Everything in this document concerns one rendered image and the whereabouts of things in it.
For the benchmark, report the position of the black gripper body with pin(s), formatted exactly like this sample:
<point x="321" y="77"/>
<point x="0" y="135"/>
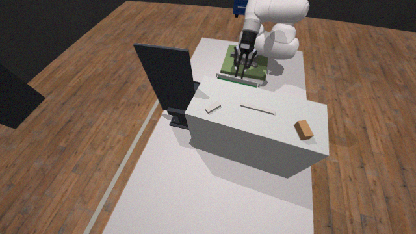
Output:
<point x="249" y="37"/>

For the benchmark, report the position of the small tan wooden block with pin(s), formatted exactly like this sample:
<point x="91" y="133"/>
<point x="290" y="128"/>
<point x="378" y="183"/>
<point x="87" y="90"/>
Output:
<point x="303" y="130"/>

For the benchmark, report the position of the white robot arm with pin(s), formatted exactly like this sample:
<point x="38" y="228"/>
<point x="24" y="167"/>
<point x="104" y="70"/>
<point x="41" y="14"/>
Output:
<point x="280" y="43"/>

